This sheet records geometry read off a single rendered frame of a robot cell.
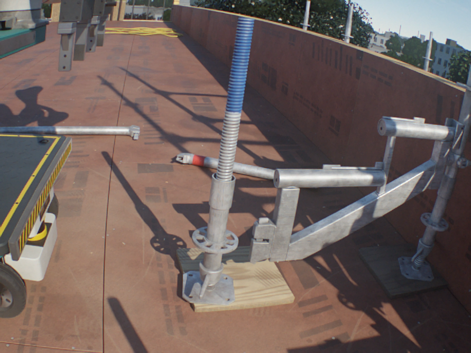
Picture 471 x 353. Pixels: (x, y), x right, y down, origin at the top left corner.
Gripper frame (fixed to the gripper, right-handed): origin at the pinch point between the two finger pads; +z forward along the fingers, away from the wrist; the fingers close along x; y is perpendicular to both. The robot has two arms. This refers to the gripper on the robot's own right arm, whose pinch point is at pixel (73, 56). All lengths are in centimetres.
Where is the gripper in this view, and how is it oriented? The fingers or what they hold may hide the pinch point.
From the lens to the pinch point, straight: 89.2
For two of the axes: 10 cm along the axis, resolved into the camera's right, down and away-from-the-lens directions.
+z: -1.3, 9.1, 4.1
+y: -9.8, -0.6, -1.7
